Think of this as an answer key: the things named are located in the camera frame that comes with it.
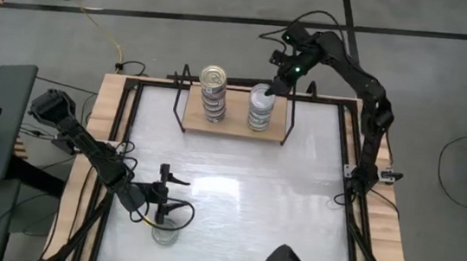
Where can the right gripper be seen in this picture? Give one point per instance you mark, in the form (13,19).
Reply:
(299,61)

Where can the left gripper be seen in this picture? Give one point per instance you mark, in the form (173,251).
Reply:
(155,192)

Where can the blue label gold-lid can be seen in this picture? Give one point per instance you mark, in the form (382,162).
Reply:
(214,102)
(213,76)
(215,119)
(213,97)
(214,114)
(214,108)

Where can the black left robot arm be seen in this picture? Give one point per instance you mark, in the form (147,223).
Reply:
(84,145)

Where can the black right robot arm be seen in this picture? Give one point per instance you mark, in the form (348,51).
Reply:
(371,101)

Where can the black flat bar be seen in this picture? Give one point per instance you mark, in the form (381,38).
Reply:
(238,81)

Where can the black power plug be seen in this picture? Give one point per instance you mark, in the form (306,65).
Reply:
(119,65)

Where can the grey desk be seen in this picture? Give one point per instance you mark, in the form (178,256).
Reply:
(8,124)

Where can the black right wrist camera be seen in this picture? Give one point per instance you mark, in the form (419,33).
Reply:
(278,58)

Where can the wooden shelf with black frame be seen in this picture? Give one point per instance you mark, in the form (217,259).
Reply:
(236,122)

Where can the black aluminium rig frame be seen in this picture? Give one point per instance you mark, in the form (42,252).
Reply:
(130,82)

